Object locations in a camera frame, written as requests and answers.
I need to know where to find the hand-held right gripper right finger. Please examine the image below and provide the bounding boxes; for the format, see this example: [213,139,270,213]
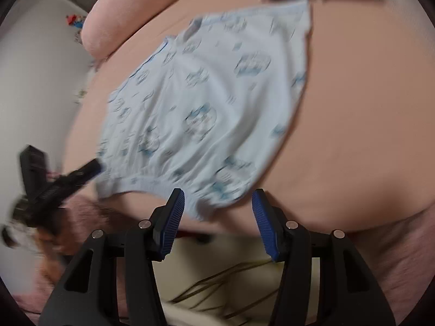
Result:
[251,188,397,326]

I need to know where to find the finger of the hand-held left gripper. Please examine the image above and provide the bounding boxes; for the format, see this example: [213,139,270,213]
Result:
[50,158,103,208]

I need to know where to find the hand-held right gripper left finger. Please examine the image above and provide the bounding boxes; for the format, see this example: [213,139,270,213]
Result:
[39,188,186,326]

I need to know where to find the light blue printed garment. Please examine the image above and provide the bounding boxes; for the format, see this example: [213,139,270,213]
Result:
[94,0,314,222]

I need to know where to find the pink fleece clothing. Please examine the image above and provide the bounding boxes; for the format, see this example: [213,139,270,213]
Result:
[17,195,435,326]

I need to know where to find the bed with pink sheet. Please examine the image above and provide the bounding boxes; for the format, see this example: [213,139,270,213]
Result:
[63,0,435,242]

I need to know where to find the small red and blue toy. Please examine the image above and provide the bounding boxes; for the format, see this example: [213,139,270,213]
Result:
[66,14,86,30]

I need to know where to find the pink pillow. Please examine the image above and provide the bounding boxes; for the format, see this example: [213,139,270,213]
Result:
[82,0,191,61]

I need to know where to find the thin yellowish cables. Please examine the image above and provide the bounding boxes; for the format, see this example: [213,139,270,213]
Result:
[169,257,283,317]

